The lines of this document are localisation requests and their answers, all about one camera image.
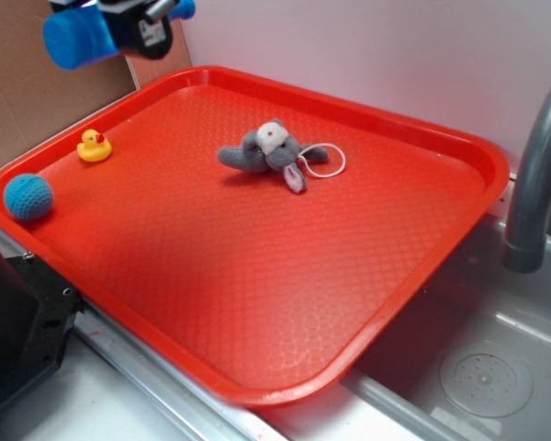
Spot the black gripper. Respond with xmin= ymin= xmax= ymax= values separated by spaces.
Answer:
xmin=49 ymin=0 xmax=173 ymax=60

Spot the blue plastic bottle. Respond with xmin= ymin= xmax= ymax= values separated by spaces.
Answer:
xmin=43 ymin=0 xmax=196 ymax=70

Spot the yellow rubber duck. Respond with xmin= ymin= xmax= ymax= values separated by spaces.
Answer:
xmin=76 ymin=129 xmax=112 ymax=163

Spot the brown cardboard panel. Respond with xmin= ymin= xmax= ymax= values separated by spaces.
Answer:
xmin=0 ymin=1 xmax=190 ymax=168

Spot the grey plush mouse toy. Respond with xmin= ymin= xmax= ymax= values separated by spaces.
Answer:
xmin=217 ymin=119 xmax=347 ymax=194

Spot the blue crocheted ball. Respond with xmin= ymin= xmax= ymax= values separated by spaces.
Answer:
xmin=3 ymin=174 xmax=54 ymax=221

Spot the red plastic tray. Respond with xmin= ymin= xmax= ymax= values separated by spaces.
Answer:
xmin=0 ymin=67 xmax=509 ymax=407

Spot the grey sink faucet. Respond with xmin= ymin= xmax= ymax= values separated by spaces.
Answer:
xmin=501 ymin=90 xmax=551 ymax=274

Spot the grey toy sink basin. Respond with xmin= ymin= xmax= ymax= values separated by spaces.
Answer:
xmin=264 ymin=220 xmax=551 ymax=440

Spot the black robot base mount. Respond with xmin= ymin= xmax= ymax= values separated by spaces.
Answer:
xmin=0 ymin=252 xmax=80 ymax=411

